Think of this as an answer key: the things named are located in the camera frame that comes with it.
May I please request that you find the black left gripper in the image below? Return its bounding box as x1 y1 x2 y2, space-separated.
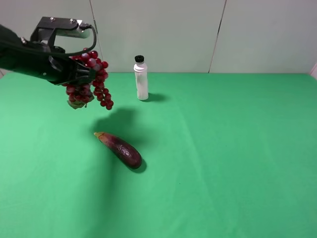
21 42 97 85

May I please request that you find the red grape bunch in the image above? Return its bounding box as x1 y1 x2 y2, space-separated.
63 51 114 110

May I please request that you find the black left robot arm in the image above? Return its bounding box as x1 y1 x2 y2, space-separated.
0 25 97 85

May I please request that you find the purple eggplant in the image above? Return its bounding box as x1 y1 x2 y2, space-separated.
94 132 142 169

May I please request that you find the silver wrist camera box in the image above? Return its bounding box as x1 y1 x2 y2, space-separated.
30 16 92 47

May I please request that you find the white bottle with black cap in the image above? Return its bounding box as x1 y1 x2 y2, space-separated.
134 55 149 101

